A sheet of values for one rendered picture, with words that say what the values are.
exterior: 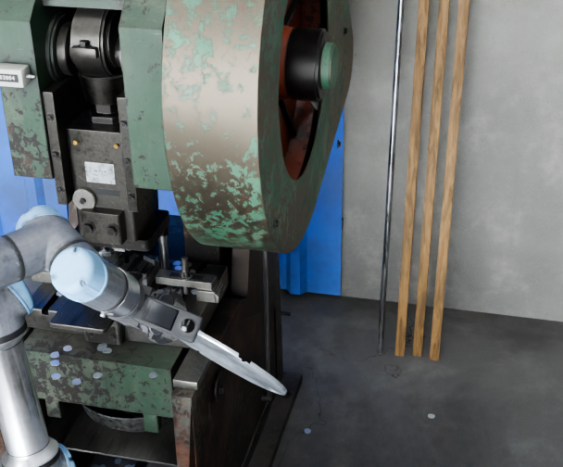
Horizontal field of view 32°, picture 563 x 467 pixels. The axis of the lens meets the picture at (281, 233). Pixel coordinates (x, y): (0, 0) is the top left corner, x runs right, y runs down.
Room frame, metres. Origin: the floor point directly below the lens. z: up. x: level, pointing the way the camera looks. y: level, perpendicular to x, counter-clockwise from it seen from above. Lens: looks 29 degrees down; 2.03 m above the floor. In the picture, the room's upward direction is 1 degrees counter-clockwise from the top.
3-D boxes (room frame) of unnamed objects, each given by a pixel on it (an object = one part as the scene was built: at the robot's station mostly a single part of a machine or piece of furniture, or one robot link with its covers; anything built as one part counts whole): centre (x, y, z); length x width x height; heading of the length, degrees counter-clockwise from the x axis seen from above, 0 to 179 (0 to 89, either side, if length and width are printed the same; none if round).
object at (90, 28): (2.11, 0.40, 1.27); 0.21 x 0.12 x 0.34; 166
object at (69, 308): (1.94, 0.44, 0.72); 0.25 x 0.14 x 0.14; 166
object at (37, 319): (2.11, 0.40, 0.67); 0.45 x 0.30 x 0.06; 76
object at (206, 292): (2.07, 0.23, 0.76); 0.17 x 0.06 x 0.10; 76
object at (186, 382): (2.19, 0.10, 0.45); 0.92 x 0.12 x 0.90; 166
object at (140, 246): (2.12, 0.40, 0.86); 0.20 x 0.16 x 0.05; 76
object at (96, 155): (2.07, 0.41, 1.04); 0.17 x 0.15 x 0.30; 166
